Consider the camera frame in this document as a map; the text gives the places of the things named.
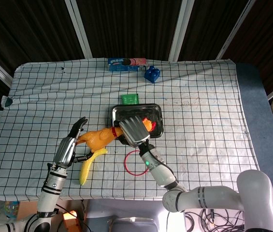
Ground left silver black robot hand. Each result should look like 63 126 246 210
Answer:
53 116 95 169

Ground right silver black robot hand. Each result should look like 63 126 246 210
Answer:
113 116 151 148

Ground orange rubber chicken toy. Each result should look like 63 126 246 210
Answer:
76 116 157 154

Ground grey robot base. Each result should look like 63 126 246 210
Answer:
85 199 170 232

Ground yellow banana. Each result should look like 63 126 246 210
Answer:
79 148 108 186

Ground blue toy building block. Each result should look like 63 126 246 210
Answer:
144 65 161 84

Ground black metal tray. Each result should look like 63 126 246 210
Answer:
111 103 165 145

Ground small green packet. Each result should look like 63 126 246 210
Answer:
121 93 140 105

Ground white black grid tablecloth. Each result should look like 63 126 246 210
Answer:
0 57 260 201

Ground blue cookie box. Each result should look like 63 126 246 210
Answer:
107 57 148 72

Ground orange box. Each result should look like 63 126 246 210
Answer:
62 210 79 232

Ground teal tablecloth clip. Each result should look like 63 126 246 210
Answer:
2 96 14 108

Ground clear plastic bag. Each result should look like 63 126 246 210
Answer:
0 200 20 222

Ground dark pleated curtain panel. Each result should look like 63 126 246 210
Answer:
220 0 273 96
177 0 250 61
0 0 85 77
76 0 183 60

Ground thin red ring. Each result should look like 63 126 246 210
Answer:
124 149 149 176

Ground black cable bundle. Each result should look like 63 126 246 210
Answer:
183 195 273 232

